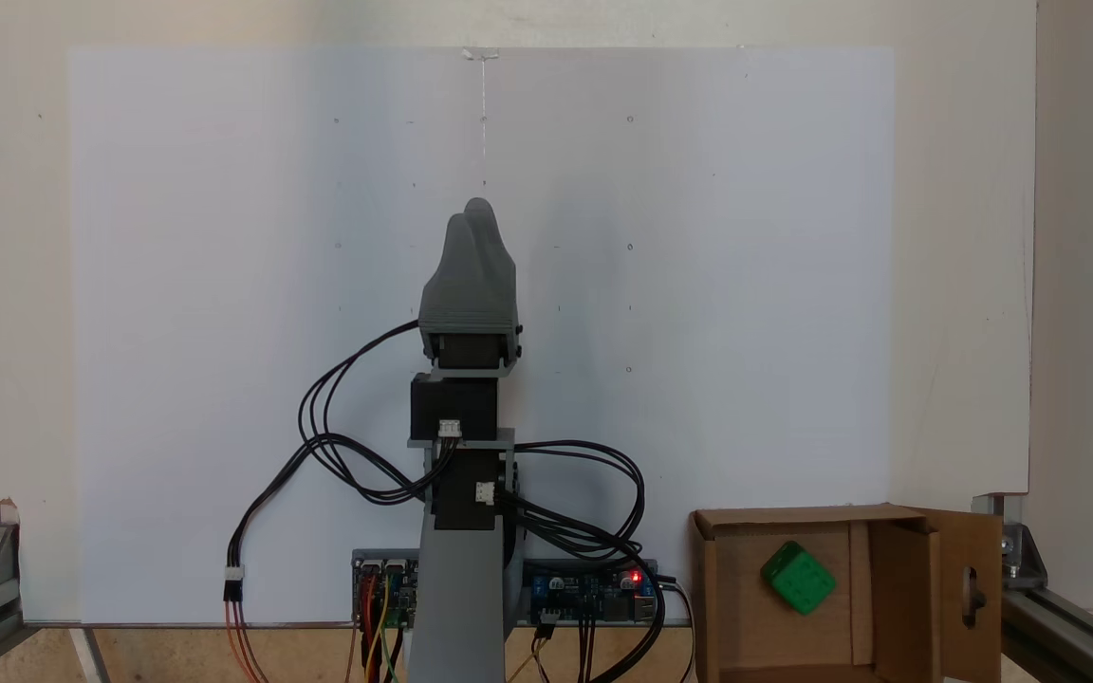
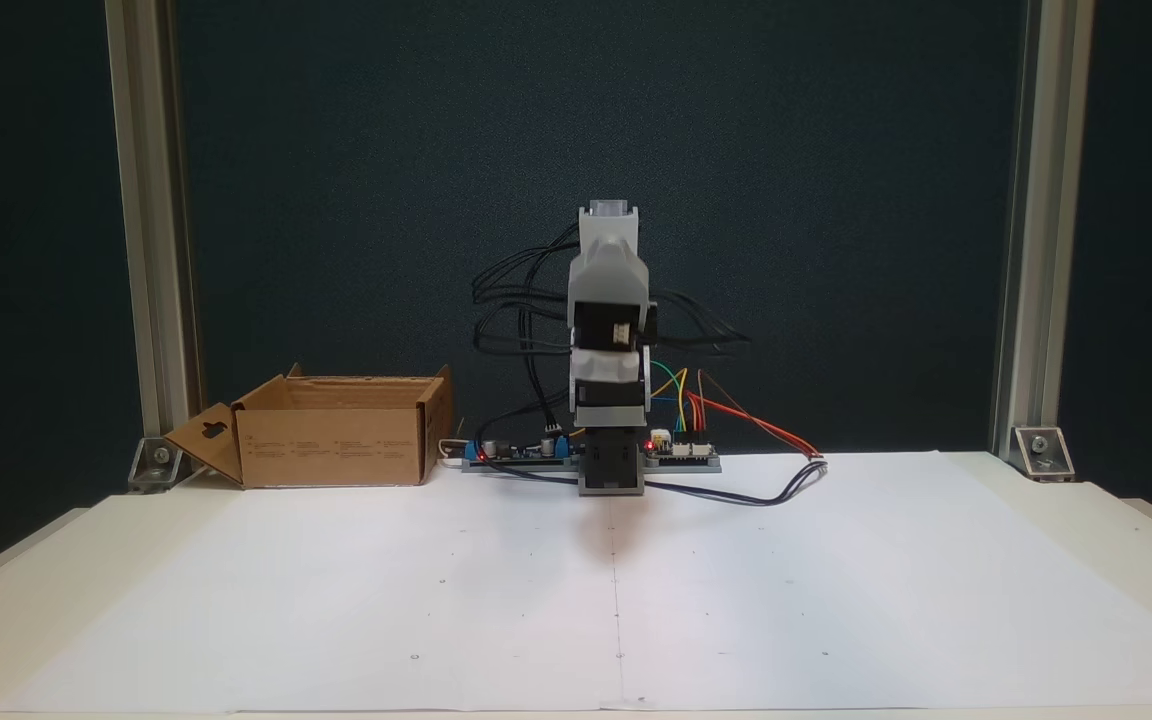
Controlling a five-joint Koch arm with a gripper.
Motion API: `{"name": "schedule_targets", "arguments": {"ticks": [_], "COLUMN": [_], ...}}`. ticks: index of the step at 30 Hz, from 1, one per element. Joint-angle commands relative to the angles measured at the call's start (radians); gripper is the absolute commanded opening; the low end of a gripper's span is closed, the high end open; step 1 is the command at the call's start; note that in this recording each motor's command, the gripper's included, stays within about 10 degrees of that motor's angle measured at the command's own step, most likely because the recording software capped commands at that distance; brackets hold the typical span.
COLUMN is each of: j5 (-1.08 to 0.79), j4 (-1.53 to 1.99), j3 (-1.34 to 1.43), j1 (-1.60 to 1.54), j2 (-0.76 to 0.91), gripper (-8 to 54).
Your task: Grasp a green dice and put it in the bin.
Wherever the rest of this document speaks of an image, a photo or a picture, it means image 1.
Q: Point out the green dice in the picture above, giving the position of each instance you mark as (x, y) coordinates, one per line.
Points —
(798, 579)

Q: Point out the long blue circuit board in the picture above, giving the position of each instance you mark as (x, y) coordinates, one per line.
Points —
(603, 593)

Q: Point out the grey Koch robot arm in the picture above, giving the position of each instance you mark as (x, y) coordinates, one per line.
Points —
(461, 607)

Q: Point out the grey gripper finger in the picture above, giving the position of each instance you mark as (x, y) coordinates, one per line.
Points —
(452, 266)
(495, 261)

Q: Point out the small blue circuit board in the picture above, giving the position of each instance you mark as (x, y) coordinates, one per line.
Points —
(409, 593)

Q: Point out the clear tape piece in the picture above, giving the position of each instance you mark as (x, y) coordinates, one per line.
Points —
(480, 53)

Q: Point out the grey metal strut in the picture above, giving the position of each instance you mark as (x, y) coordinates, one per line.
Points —
(93, 655)

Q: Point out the brown cardboard box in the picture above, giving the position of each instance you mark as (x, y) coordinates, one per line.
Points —
(907, 588)

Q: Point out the white paper sheet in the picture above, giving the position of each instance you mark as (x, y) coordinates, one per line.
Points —
(698, 285)

